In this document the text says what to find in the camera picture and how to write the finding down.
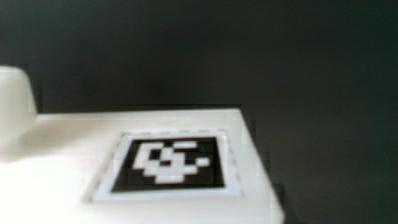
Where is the white drawer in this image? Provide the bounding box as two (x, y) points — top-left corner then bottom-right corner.
(0, 66), (285, 224)

